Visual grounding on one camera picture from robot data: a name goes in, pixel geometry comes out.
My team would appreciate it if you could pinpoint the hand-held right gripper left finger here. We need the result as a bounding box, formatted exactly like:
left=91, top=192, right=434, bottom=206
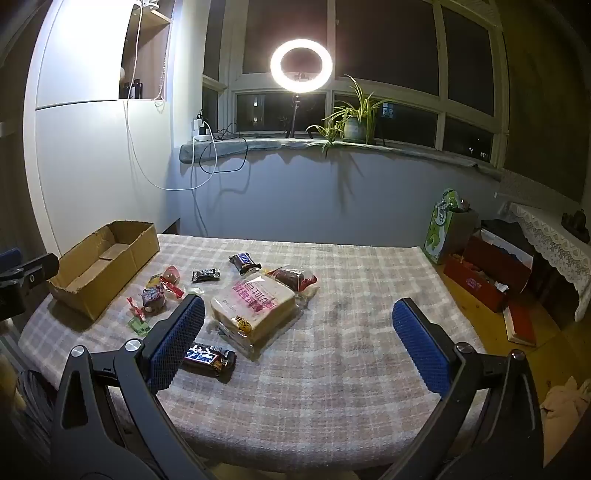
left=50, top=294, right=218, bottom=480

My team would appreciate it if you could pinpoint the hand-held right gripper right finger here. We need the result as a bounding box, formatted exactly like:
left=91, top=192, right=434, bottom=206
left=379, top=298, right=546, bottom=480

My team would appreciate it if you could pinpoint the brown chocolate bar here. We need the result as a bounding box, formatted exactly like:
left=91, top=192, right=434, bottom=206
left=228, top=252, right=262, bottom=274
left=180, top=342, right=237, bottom=377

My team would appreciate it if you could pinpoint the dark cake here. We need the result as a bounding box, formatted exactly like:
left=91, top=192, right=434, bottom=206
left=127, top=285, right=169, bottom=320
left=268, top=265, right=318, bottom=292

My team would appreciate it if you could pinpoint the brown cardboard box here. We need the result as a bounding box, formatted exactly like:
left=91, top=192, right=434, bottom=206
left=47, top=220, right=161, bottom=322

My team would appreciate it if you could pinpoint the sliced bread bag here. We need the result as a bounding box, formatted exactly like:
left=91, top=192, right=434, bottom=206
left=210, top=270, right=320, bottom=361

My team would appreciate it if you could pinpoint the red box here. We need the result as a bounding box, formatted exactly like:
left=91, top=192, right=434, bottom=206
left=443, top=231, right=534, bottom=313

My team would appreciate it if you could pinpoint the red book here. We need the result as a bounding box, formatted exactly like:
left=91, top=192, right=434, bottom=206
left=503, top=305, right=539, bottom=347

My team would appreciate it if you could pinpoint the plaid tablecloth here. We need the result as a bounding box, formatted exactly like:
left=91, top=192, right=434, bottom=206
left=18, top=233, right=488, bottom=472

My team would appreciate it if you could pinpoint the green snack bag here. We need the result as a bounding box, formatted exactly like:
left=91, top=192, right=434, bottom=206
left=422, top=188, right=478, bottom=265

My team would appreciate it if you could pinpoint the white cabinet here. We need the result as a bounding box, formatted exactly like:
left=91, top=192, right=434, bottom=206
left=23, top=0, right=185, bottom=259

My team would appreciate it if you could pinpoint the grey striped cloth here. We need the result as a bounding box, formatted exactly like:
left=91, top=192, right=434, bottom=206
left=16, top=369, right=63, bottom=462

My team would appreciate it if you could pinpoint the black clothing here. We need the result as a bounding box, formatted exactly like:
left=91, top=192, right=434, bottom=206
left=480, top=219, right=536, bottom=268

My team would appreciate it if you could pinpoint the beige cloth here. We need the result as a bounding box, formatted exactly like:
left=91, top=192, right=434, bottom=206
left=540, top=376, right=591, bottom=425

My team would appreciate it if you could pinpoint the lace covered side table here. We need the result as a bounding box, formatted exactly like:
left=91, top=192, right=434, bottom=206
left=503, top=200, right=591, bottom=324

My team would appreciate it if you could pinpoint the dark figurine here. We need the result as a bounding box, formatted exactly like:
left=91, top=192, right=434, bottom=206
left=561, top=210, right=591, bottom=243

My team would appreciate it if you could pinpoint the white power strip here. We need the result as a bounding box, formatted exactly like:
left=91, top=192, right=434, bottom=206
left=191, top=111, right=211, bottom=141

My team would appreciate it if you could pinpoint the grey windowsill cloth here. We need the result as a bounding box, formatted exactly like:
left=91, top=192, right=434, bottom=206
left=178, top=136, right=502, bottom=181

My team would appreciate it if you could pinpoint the potted spider plant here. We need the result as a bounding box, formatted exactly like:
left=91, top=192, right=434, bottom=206
left=306, top=76, right=395, bottom=155

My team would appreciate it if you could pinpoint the black tripod stand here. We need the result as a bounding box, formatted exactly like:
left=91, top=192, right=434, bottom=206
left=284, top=90, right=305, bottom=138

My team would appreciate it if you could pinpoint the window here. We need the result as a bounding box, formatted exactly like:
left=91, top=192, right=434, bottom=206
left=203, top=0, right=509, bottom=167

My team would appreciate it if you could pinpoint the white cable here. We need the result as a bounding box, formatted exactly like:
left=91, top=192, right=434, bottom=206
left=124, top=4, right=218, bottom=190

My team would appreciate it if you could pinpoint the black cable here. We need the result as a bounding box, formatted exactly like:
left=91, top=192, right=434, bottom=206
left=191, top=122, right=250, bottom=238

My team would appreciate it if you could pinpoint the ring light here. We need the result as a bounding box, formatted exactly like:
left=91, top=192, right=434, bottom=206
left=270, top=39, right=333, bottom=93

